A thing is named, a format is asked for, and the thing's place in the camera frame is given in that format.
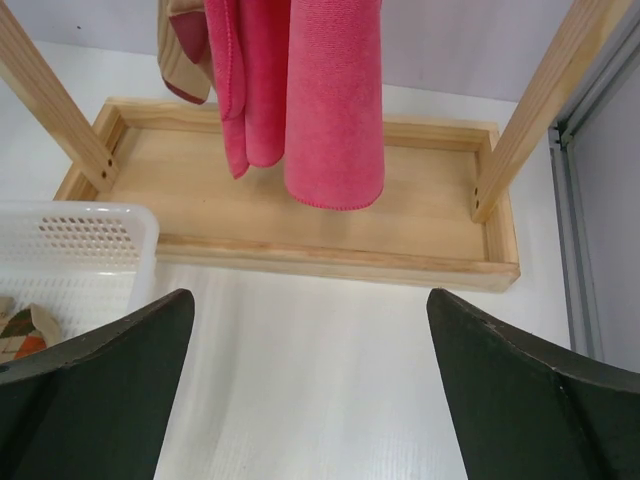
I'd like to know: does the wooden drying rack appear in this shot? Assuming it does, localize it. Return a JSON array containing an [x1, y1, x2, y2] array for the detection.
[[1, 1, 630, 292]]

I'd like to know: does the pink sock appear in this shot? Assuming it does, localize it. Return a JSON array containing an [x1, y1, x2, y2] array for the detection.
[[284, 1, 385, 211], [204, 0, 291, 179]]

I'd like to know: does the beige maroon striped sock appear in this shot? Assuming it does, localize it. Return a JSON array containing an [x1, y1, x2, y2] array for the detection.
[[157, 0, 213, 105]]

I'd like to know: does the aluminium frame post right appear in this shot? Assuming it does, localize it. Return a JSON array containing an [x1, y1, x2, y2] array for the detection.
[[549, 28, 639, 371]]

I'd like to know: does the white plastic basket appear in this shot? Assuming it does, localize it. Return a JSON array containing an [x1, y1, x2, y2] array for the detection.
[[1, 201, 159, 343]]

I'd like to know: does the argyle beige orange sock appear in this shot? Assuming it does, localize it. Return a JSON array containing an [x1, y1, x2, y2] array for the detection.
[[1, 296, 62, 364]]

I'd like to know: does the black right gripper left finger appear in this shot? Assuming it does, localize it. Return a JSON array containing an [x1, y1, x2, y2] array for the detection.
[[1, 289, 195, 479]]

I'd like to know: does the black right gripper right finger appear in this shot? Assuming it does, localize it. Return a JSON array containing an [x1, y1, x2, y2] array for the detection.
[[426, 289, 639, 479]]

